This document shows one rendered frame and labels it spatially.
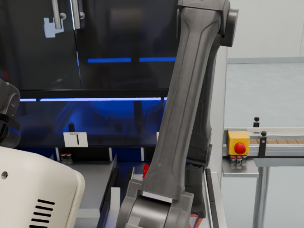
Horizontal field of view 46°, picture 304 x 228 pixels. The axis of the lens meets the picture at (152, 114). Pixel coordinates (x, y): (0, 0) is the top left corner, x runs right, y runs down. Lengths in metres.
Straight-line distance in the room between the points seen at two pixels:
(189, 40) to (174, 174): 0.21
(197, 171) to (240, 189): 1.91
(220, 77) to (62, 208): 0.80
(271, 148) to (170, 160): 0.96
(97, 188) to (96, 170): 0.12
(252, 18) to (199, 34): 5.35
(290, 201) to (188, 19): 2.31
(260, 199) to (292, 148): 0.29
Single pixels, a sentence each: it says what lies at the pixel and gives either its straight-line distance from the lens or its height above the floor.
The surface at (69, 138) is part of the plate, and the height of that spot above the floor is 1.03.
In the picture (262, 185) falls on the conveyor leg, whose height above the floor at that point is 0.73.
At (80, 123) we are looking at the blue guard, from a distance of 1.32.
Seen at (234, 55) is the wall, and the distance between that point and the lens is 6.01.
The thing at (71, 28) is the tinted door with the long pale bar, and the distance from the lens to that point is 1.23.
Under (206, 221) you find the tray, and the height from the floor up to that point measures 0.88.
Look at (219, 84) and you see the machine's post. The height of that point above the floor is 1.22.
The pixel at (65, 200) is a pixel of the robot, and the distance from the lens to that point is 0.56.
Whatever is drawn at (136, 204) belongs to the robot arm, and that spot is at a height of 1.28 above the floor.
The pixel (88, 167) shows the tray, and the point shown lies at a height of 0.88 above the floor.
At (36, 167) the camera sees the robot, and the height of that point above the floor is 1.38.
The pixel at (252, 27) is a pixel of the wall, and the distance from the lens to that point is 5.96.
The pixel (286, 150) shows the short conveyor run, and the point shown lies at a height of 0.92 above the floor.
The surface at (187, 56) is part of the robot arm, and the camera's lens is 0.58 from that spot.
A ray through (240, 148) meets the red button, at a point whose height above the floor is 1.00.
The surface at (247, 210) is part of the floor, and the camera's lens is 2.66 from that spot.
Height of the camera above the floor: 1.62
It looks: 23 degrees down
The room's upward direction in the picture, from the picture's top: 2 degrees counter-clockwise
